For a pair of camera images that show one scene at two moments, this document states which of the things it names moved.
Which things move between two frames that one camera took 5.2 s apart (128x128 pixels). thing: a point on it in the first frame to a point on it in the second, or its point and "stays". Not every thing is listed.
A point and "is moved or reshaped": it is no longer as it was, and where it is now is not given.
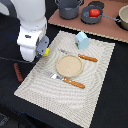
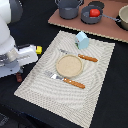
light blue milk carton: (82, 41) stays
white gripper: (32, 40) to (13, 62)
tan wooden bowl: (123, 17) stays
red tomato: (94, 12) stays
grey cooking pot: (68, 9) stays
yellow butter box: (46, 52) is moved or reshaped
